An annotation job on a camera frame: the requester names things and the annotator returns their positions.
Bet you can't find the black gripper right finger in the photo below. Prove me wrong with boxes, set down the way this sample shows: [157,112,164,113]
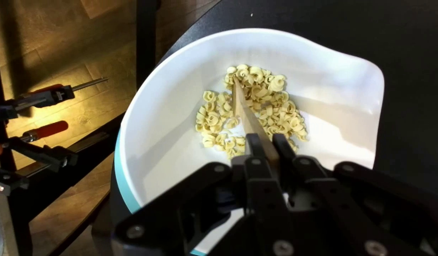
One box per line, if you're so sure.
[273,134,438,256]

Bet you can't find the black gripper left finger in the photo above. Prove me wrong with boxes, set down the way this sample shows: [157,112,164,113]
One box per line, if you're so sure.
[111,133,290,256]

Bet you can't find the wooden stirring spoon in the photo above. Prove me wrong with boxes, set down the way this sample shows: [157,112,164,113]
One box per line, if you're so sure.
[232,80,282,173]

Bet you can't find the white mixing bowl teal rim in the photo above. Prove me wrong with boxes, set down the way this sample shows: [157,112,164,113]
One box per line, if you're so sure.
[111,28,387,256]

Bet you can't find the yellow cereal rings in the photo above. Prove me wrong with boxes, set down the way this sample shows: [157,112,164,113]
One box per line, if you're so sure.
[194,63,310,160]

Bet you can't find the black aluminium rail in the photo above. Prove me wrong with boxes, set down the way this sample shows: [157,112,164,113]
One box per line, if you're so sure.
[0,113,127,256]

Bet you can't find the black clamp orange handle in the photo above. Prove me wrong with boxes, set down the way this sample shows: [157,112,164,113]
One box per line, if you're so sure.
[0,77,110,126]
[0,120,81,174]

